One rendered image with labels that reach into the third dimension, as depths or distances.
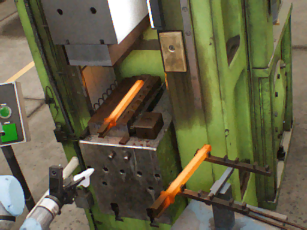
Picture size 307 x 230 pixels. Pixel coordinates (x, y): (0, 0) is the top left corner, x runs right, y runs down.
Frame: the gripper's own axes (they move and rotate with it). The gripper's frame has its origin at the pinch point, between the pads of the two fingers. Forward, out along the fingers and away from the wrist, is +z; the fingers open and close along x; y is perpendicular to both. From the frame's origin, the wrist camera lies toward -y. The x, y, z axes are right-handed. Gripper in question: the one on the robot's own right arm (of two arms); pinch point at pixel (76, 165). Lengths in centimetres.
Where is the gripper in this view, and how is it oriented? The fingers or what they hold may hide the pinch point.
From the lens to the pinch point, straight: 181.8
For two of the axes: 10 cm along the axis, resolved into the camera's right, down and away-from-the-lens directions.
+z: 3.6, -5.4, 7.6
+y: 1.7, 8.4, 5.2
